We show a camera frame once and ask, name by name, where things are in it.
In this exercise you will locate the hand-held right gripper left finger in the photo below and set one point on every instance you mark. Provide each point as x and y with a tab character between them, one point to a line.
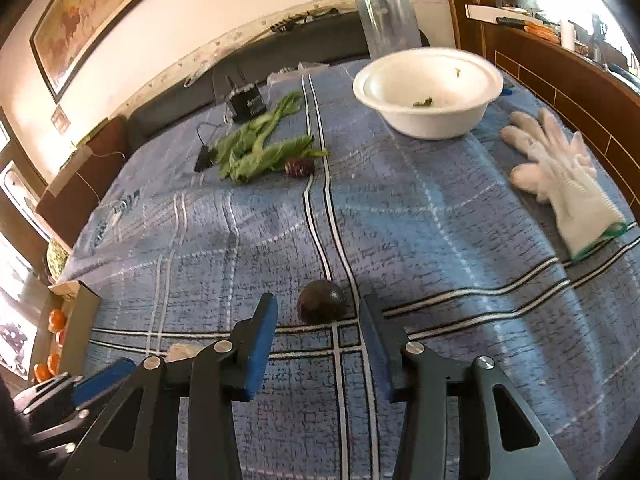
257	352

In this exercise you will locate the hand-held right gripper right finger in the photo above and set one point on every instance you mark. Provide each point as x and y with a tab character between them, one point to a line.
377	352

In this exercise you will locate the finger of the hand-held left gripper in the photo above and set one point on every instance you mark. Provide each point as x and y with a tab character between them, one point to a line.
102	382
47	390

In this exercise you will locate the cardboard box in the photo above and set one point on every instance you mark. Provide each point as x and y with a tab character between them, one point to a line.
75	320

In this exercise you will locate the dark purple round fruit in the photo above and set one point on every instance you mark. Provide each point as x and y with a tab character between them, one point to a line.
321	302

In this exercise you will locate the shrivelled dark red date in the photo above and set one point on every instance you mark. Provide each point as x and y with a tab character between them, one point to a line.
299	166

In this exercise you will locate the black plug adapter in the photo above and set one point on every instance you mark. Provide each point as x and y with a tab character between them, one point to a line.
204	157

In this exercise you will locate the green leafy vegetable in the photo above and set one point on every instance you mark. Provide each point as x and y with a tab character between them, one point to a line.
260	146

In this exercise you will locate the black electronic device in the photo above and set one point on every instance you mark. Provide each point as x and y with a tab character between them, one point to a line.
245	102

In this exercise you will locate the white knit glove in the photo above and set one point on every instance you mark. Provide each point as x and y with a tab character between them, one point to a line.
565	180

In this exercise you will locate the dark sofa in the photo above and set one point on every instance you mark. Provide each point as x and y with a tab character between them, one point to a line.
190	100

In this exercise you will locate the white paper bowl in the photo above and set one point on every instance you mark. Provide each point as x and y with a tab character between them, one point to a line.
427	91

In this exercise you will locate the clear plastic cup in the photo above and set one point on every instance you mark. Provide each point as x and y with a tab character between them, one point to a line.
389	22

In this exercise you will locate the wooden bed board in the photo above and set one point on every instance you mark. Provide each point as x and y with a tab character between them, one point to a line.
560	60

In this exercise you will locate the white flat box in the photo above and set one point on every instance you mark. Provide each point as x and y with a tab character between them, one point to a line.
482	12

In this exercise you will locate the framed wall painting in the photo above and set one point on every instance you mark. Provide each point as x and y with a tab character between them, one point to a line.
100	20

